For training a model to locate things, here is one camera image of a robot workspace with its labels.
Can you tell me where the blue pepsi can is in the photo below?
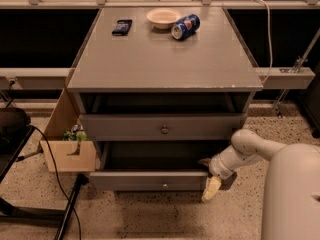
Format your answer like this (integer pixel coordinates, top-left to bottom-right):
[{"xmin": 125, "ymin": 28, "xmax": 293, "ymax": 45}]
[{"xmin": 171, "ymin": 14, "xmax": 200, "ymax": 40}]

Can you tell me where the black bag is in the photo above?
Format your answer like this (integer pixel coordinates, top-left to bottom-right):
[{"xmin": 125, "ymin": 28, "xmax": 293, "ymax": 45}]
[{"xmin": 0, "ymin": 107, "xmax": 31, "ymax": 142}]

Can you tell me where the black cable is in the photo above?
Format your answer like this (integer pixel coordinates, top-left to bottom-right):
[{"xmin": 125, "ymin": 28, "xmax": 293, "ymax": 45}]
[{"xmin": 28, "ymin": 124, "xmax": 83, "ymax": 240}]

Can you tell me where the white cable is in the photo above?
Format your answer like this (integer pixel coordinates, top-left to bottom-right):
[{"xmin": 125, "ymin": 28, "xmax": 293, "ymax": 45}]
[{"xmin": 251, "ymin": 0, "xmax": 274, "ymax": 85}]

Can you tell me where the grey drawer cabinet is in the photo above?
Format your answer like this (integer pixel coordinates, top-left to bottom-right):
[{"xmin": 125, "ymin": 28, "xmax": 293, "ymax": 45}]
[{"xmin": 66, "ymin": 6, "xmax": 264, "ymax": 194}]

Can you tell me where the grey drawer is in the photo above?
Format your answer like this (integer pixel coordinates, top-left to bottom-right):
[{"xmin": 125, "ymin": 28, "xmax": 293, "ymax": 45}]
[
  {"xmin": 80, "ymin": 113, "xmax": 246, "ymax": 141},
  {"xmin": 90, "ymin": 140, "xmax": 229, "ymax": 191}
]

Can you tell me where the cardboard box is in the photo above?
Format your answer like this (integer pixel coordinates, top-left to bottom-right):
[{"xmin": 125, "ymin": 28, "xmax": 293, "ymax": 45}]
[{"xmin": 40, "ymin": 90, "xmax": 97, "ymax": 172}]

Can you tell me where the metal rail beam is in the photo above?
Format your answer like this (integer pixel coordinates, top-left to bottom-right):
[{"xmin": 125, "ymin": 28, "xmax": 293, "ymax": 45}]
[{"xmin": 0, "ymin": 67, "xmax": 315, "ymax": 90}]

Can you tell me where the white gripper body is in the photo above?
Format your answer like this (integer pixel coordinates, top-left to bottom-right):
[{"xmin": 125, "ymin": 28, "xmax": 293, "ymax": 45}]
[{"xmin": 209, "ymin": 152, "xmax": 235, "ymax": 180}]

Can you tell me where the green snack bag in box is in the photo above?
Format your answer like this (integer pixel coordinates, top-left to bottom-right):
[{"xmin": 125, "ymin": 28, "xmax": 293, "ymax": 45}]
[{"xmin": 63, "ymin": 124, "xmax": 87, "ymax": 141}]

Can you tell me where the metal diagonal strut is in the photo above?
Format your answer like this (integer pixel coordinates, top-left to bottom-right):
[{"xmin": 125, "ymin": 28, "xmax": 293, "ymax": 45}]
[{"xmin": 273, "ymin": 27, "xmax": 320, "ymax": 118}]

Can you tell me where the dark blue snack packet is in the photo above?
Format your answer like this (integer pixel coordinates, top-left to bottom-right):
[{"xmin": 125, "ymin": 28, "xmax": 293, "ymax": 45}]
[{"xmin": 112, "ymin": 19, "xmax": 132, "ymax": 36}]

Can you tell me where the grey top drawer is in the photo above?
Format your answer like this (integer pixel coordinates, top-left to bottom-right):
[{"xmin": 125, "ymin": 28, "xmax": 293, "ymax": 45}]
[{"xmin": 80, "ymin": 113, "xmax": 246, "ymax": 141}]

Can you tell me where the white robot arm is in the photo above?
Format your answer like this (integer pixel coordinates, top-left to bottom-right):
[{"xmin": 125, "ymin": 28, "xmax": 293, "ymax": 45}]
[{"xmin": 199, "ymin": 129, "xmax": 320, "ymax": 240}]

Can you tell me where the white bowl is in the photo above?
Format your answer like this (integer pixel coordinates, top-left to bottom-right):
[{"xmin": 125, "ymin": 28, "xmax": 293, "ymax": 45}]
[{"xmin": 146, "ymin": 8, "xmax": 181, "ymax": 30}]

